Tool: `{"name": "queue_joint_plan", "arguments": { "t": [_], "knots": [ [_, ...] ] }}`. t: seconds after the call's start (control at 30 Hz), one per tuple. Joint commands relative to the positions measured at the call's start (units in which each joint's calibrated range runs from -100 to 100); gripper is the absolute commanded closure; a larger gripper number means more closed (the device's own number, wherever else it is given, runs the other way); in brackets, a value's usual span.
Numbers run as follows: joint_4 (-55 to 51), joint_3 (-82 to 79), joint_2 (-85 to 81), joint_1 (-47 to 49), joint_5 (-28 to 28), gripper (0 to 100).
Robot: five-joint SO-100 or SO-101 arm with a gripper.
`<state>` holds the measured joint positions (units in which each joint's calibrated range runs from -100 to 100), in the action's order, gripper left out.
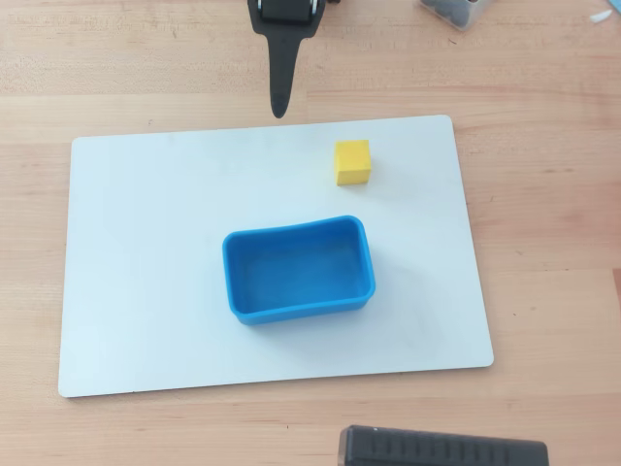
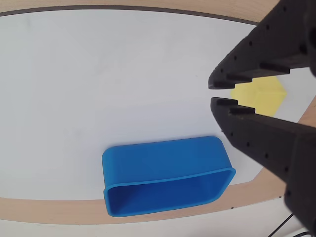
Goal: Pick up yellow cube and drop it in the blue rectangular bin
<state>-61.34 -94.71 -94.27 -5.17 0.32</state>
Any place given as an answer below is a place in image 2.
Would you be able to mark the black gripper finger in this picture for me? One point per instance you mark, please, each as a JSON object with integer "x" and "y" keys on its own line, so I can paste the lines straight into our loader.
{"x": 271, "y": 44}
{"x": 271, "y": 143}

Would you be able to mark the yellow cube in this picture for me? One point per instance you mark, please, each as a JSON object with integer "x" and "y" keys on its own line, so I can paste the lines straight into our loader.
{"x": 261, "y": 96}

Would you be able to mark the blue rectangular bin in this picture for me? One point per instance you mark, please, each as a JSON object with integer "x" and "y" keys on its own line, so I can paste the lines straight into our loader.
{"x": 160, "y": 160}

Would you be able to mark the white rectangular board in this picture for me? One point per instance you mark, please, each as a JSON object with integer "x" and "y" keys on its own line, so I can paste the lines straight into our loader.
{"x": 98, "y": 86}

